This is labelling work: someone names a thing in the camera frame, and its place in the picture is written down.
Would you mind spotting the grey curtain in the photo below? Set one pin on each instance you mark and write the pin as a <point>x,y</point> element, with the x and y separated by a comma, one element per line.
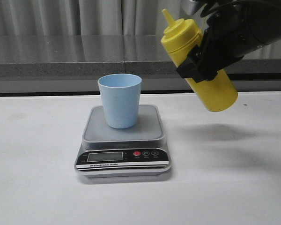
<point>91,17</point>

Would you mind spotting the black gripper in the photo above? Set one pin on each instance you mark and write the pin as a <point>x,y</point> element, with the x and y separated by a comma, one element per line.
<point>227,39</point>

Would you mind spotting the light blue plastic cup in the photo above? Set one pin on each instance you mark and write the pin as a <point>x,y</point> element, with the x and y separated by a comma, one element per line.
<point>120,95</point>

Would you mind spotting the yellow squeeze bottle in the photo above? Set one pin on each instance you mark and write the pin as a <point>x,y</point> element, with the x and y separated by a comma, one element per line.
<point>178,39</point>

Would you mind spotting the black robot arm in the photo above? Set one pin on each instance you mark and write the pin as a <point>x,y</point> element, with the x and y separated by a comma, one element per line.
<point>265,16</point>

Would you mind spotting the silver electronic kitchen scale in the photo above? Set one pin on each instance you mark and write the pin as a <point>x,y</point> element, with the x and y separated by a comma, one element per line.
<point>139,150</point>

